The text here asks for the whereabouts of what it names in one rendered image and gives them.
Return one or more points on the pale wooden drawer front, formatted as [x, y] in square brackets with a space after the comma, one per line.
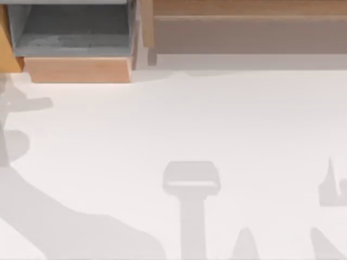
[78, 70]

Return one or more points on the wooden open shelf unit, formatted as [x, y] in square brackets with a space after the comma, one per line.
[244, 32]

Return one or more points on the grey pulled-out drawer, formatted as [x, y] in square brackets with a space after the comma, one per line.
[73, 29]

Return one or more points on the wooden cupboard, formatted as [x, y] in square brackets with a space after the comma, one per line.
[7, 54]

